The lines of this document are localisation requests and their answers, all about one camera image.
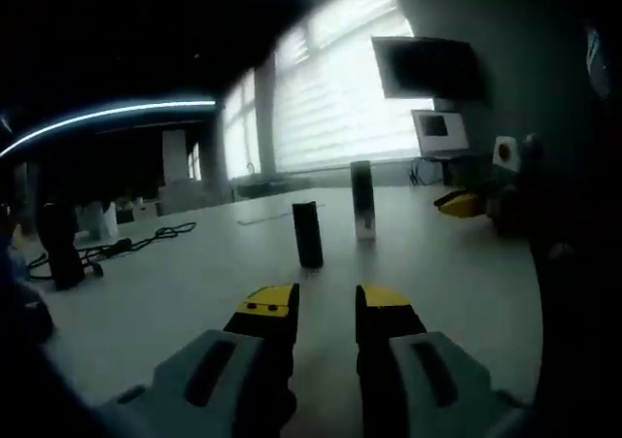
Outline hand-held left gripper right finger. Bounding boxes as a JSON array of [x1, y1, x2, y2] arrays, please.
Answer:
[[354, 283, 540, 438]]

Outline long black cable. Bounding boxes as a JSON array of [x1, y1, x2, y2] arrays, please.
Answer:
[[26, 220, 198, 281]]

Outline green potted plant white pot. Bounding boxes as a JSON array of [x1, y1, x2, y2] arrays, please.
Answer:
[[72, 180, 121, 242]]

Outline short cosmetic bottle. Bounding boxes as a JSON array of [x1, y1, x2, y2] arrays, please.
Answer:
[[291, 201, 325, 270]]

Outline small white box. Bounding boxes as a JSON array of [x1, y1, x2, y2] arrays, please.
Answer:
[[132, 201, 162, 222]]

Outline white window blinds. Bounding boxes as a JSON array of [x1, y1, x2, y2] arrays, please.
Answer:
[[221, 0, 436, 182]]

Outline person in black shirt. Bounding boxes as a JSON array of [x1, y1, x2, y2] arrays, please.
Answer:
[[529, 19, 622, 438]]

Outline white laptop screen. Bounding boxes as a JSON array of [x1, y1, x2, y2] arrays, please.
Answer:
[[410, 109, 471, 159]]

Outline black wall television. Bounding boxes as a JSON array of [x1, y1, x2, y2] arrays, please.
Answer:
[[371, 35, 488, 104]]

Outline white table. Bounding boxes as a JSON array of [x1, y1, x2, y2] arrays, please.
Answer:
[[23, 184, 545, 438]]

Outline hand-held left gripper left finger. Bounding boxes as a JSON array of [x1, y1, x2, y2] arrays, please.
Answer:
[[99, 282, 300, 438]]

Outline long ceiling light strip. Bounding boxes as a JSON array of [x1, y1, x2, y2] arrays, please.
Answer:
[[0, 99, 218, 159]]

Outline tall cosmetic bottle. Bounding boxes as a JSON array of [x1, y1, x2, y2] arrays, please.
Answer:
[[349, 161, 378, 242]]

